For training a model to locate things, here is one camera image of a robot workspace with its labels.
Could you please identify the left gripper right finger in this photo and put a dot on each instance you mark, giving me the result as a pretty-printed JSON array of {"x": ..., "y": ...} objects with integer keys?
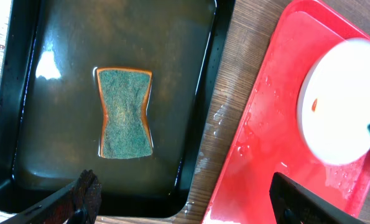
[{"x": 294, "y": 204}]

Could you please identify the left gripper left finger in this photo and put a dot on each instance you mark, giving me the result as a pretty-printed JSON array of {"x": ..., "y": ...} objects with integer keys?
[{"x": 78, "y": 202}]

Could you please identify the green orange sponge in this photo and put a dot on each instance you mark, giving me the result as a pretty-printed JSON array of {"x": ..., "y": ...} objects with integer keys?
[{"x": 124, "y": 95}]

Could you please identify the red plastic tray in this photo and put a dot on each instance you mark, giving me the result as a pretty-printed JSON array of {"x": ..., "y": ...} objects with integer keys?
[{"x": 268, "y": 139}]

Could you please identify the black water tray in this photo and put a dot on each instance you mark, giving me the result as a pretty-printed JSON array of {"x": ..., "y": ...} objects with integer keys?
[{"x": 51, "y": 115}]

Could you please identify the top light blue plate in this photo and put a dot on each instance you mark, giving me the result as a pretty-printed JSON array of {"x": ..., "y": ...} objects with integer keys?
[{"x": 333, "y": 106}]

